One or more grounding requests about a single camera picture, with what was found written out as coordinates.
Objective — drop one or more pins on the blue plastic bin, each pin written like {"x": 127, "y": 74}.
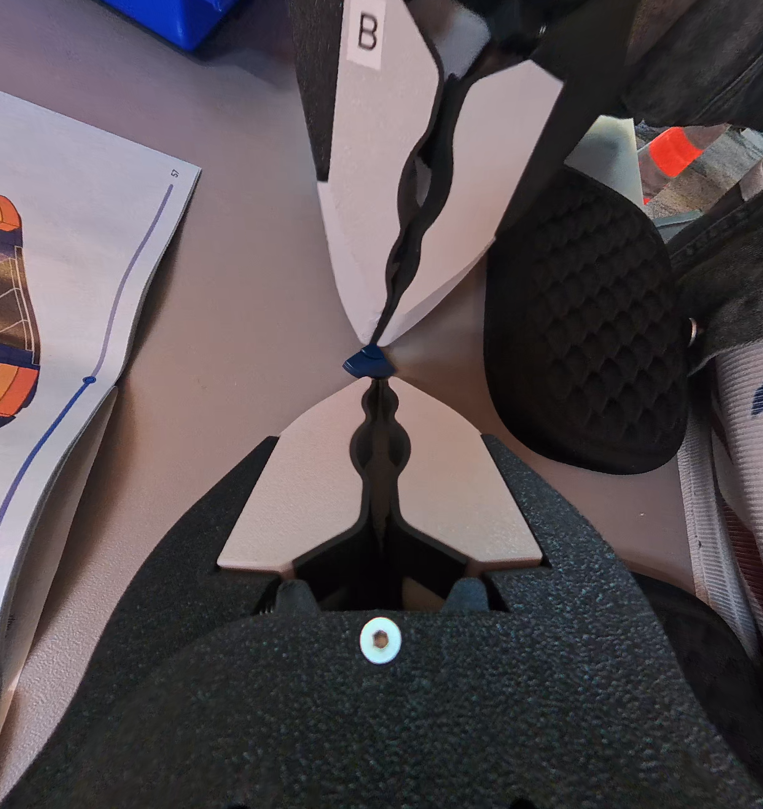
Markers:
{"x": 179, "y": 22}

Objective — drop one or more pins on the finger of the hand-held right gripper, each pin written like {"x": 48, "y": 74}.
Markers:
{"x": 489, "y": 164}
{"x": 368, "y": 158}

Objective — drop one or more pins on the open instruction booklet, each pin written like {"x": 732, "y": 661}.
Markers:
{"x": 90, "y": 188}

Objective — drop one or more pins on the dark blue quarter-round brick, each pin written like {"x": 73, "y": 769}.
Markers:
{"x": 366, "y": 362}

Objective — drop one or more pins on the person's pale striped shirt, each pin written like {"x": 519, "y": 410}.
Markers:
{"x": 748, "y": 441}

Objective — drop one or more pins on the black padded armrest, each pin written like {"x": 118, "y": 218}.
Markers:
{"x": 723, "y": 663}
{"x": 578, "y": 328}

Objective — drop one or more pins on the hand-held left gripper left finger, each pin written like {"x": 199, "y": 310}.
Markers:
{"x": 305, "y": 499}

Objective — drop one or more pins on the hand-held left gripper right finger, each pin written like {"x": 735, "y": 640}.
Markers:
{"x": 457, "y": 492}

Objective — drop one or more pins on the orange traffic cone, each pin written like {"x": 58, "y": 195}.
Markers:
{"x": 669, "y": 151}

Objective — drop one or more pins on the person's dark jacket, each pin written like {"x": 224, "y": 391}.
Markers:
{"x": 736, "y": 283}

